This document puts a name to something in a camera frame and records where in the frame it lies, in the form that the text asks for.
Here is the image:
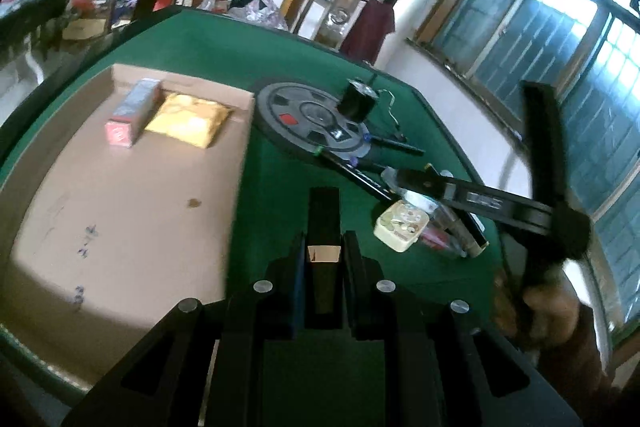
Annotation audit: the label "cream round-dial compact case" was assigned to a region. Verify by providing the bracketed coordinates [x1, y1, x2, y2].
[373, 200, 430, 254]

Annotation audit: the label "black stick gold ends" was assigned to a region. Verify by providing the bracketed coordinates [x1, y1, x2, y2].
[423, 163, 490, 258]

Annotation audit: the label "clear red-label bottle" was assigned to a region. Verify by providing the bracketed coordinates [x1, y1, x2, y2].
[420, 206, 468, 259]

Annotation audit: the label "black pen green band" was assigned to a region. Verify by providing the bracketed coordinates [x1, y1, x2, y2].
[314, 146, 397, 204]

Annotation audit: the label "yellow foil packet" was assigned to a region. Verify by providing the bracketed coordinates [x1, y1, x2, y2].
[144, 93, 231, 150]

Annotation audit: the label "silver red-ended carton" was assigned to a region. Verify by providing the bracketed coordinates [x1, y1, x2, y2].
[104, 78, 162, 147]

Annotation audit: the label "black gold lipstick box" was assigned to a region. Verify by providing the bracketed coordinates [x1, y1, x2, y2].
[304, 186, 343, 331]

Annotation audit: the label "person's right hand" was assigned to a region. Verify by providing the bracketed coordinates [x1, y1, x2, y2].
[494, 272, 611, 399]

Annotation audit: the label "black pen blue band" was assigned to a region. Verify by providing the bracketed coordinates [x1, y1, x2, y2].
[363, 133, 424, 156]

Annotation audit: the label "grey round weight plate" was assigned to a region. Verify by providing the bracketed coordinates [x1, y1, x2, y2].
[255, 80, 371, 160]

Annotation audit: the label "black cylindrical motor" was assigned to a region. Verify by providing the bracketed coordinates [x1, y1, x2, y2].
[336, 79, 378, 124]

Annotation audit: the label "flat cardboard tray box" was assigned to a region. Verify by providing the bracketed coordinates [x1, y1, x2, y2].
[1, 64, 255, 394]

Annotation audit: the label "dark red hanging cloth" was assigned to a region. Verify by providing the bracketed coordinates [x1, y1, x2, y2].
[340, 0, 395, 64]

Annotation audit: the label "plastic bag pile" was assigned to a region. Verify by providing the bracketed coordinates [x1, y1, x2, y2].
[227, 0, 288, 31]

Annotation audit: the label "white cable with plug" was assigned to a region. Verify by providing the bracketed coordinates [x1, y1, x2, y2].
[376, 89, 407, 141]

